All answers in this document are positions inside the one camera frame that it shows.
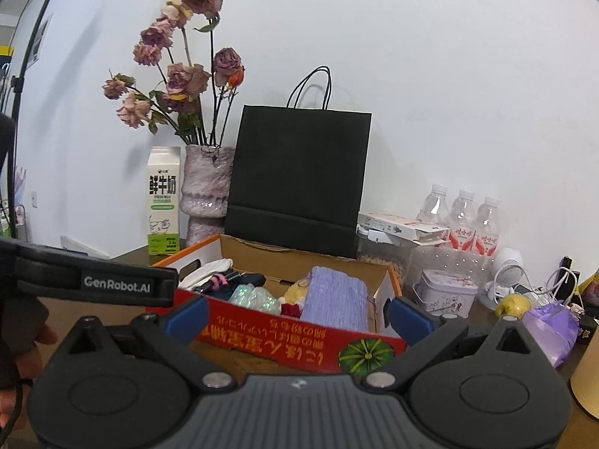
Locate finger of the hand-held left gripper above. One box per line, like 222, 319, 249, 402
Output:
0, 238, 157, 268

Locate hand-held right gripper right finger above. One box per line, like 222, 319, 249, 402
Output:
361, 296, 533, 388

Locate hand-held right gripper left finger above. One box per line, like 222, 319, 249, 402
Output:
67, 296, 236, 389

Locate black braided cable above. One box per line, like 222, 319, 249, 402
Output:
194, 269, 244, 293

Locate white pad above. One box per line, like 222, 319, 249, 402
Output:
178, 258, 233, 291

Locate iridescent plastic bag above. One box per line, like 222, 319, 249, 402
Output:
229, 284, 282, 314

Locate navy zip pouch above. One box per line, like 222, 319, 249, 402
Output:
220, 272, 267, 302

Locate purple woven pouch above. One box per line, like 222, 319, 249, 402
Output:
299, 266, 370, 336

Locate red cardboard box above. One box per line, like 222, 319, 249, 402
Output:
145, 234, 408, 377

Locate white yellow plush toy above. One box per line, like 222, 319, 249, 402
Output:
281, 278, 312, 308

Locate person's left hand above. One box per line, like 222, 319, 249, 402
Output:
0, 298, 59, 431

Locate white printed carton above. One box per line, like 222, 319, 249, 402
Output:
61, 235, 113, 259

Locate white tin box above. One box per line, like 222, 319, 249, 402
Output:
414, 269, 479, 331

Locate clear storage jar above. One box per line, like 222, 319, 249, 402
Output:
356, 227, 413, 291

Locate white green milk carton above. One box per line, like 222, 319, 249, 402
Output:
146, 146, 182, 255

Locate white flat box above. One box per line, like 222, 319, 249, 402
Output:
358, 212, 453, 248

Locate green pear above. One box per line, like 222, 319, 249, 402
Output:
495, 294, 533, 319

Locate small white fan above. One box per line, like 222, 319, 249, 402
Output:
484, 248, 525, 312

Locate purple textured vase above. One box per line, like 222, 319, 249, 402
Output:
179, 144, 236, 248

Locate purple plastic bag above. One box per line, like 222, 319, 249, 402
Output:
522, 303, 581, 369

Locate black charger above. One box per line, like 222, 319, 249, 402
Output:
559, 256, 581, 286

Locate black paper bag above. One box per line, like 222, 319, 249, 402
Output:
224, 66, 374, 260

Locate colourful snack packet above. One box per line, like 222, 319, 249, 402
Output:
578, 274, 599, 310

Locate dried rose bouquet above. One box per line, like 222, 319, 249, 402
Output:
102, 0, 246, 147

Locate black light stand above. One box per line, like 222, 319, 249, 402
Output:
0, 0, 71, 263

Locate wire storage rack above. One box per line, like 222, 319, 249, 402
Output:
0, 199, 30, 244

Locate white charging cable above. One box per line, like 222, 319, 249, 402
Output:
529, 266, 576, 308

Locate paper sheet on wall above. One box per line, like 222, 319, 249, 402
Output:
25, 15, 52, 69

